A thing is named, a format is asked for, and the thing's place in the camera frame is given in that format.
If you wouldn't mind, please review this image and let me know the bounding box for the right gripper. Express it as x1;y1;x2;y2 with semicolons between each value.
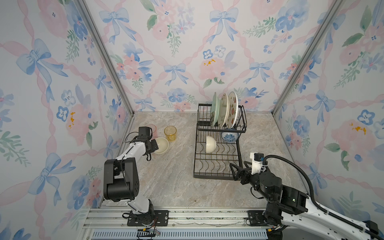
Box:
230;161;274;204

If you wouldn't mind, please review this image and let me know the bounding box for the yellow glass cup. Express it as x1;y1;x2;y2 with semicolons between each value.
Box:
164;126;177;142

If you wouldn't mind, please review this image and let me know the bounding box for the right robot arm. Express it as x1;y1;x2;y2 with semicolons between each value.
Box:
230;164;381;240

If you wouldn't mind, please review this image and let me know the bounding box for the white blue floral bowl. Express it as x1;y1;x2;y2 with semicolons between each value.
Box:
221;129;240;143

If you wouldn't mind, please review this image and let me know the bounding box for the black wire dish rack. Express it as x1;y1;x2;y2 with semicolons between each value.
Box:
193;104;247;180

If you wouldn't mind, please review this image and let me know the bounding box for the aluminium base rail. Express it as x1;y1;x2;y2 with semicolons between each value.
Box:
80;206;322;240

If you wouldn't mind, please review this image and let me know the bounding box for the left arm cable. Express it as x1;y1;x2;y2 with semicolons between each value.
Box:
123;131;152;162

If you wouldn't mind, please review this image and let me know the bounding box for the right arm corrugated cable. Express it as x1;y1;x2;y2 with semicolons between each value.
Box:
262;154;384;240

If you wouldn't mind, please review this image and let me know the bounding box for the cream plate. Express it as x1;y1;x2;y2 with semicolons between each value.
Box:
218;93;229;128

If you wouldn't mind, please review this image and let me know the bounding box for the pink glass cup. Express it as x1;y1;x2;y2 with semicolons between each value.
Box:
148;124;158;140

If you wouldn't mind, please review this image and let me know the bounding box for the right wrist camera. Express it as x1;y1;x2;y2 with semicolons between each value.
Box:
250;153;266;175

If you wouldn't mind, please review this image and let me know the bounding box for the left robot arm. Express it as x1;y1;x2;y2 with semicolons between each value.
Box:
103;127;159;226

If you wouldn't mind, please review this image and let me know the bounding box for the green plate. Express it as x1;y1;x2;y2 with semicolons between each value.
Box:
210;92;220;127

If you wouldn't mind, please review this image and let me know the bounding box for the cream ribbed bowl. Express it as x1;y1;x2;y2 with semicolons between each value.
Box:
206;136;217;154

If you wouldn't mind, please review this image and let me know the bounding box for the white floral plate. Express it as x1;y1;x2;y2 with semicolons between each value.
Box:
226;92;239;129

